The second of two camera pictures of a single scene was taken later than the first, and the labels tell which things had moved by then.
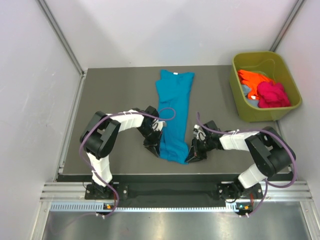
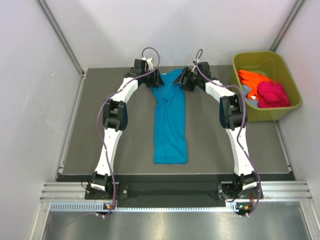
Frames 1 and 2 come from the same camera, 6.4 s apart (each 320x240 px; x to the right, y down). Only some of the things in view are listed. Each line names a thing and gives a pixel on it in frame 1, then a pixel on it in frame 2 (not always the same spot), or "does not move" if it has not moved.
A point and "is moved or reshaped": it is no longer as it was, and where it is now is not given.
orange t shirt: x=253 y=79 does not move
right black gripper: x=192 y=155 to x=186 y=73
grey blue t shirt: x=246 y=89 does not move
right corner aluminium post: x=289 y=24 does not move
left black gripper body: x=150 y=135 to x=149 y=80
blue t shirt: x=174 y=90 is moved or reshaped
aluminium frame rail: x=273 y=191 does not move
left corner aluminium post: x=60 y=35 does not move
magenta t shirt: x=272 y=95 does not move
